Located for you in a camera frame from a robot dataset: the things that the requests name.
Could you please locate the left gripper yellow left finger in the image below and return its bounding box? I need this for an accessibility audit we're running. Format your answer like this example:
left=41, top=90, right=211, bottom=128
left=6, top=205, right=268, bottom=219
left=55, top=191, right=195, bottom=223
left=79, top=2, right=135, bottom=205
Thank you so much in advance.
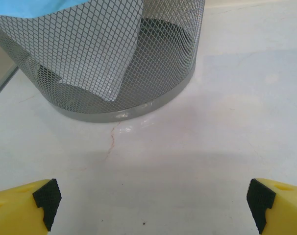
left=0, top=178, right=63, bottom=235

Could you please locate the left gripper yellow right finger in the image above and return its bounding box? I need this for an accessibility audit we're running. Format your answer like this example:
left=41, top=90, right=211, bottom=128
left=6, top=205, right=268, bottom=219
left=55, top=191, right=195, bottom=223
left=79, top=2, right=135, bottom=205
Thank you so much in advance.
left=246, top=178, right=297, bottom=235

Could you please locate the grey metal mesh bin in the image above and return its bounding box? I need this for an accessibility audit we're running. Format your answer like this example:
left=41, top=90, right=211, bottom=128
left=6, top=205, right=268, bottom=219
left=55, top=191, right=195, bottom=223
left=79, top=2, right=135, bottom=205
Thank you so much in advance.
left=0, top=0, right=206, bottom=123

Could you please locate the bin with white liner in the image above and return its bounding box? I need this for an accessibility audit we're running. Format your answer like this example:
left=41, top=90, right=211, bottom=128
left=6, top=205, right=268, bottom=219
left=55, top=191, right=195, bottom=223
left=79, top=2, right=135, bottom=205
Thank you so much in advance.
left=0, top=0, right=145, bottom=103

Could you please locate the aluminium table edge rail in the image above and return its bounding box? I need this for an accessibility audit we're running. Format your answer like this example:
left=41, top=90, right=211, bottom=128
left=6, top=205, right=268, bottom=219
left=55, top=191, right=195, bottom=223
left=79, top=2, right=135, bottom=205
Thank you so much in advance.
left=0, top=64, right=19, bottom=103

